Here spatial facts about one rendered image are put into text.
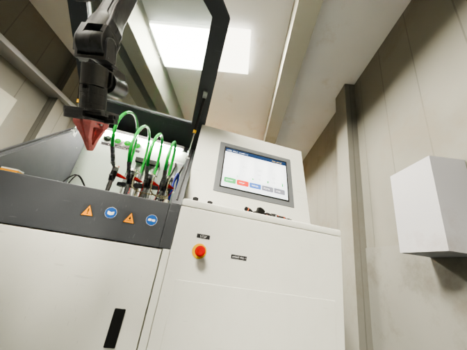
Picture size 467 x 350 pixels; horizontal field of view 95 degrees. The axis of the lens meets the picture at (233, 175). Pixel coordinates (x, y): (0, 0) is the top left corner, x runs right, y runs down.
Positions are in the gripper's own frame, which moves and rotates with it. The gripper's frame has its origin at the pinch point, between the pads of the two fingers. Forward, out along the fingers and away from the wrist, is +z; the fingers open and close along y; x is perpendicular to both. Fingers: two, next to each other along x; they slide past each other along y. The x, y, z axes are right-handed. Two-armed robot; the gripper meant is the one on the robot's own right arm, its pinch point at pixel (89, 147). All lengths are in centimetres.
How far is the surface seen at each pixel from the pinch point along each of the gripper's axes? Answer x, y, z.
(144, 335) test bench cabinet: -7, -15, 55
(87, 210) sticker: -15.8, 11.7, 22.3
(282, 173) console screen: -82, -61, 5
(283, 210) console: -66, -62, 24
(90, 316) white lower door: -5, 1, 50
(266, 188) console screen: -70, -52, 14
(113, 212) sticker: -18.1, 4.2, 22.2
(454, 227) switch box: -72, -157, 21
